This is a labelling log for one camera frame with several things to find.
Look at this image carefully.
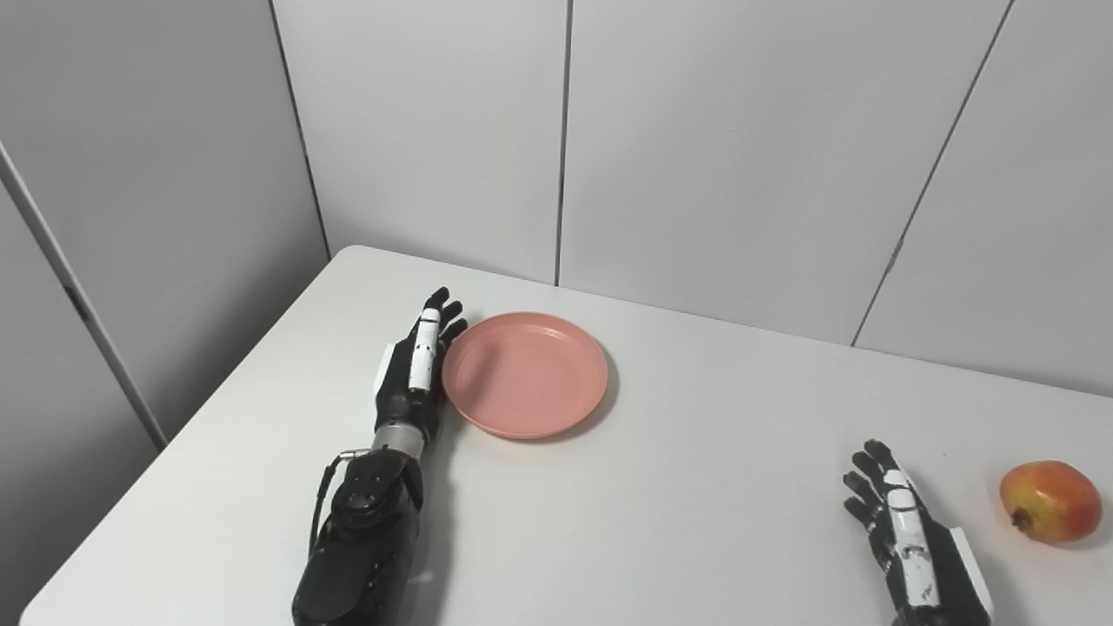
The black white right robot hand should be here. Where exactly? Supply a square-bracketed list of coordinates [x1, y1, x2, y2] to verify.
[842, 439, 995, 626]

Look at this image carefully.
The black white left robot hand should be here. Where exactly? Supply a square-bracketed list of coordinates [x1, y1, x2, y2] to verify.
[372, 287, 469, 436]

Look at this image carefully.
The pink round plate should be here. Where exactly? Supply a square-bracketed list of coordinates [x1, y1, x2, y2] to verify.
[442, 312, 610, 440]

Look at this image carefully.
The red yellow pomegranate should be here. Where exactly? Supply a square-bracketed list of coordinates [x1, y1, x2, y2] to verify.
[999, 461, 1103, 545]

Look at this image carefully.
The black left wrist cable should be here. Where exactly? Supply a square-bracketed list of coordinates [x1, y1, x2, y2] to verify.
[310, 448, 373, 557]

